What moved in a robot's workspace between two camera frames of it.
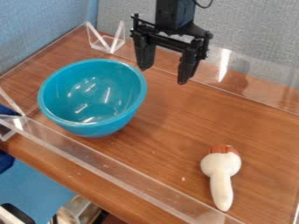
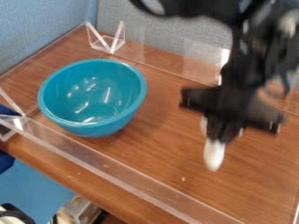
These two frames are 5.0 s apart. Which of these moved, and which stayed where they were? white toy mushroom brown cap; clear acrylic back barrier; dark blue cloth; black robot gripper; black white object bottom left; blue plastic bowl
Moved: white toy mushroom brown cap; black robot gripper
Stayed: black white object bottom left; clear acrylic back barrier; dark blue cloth; blue plastic bowl
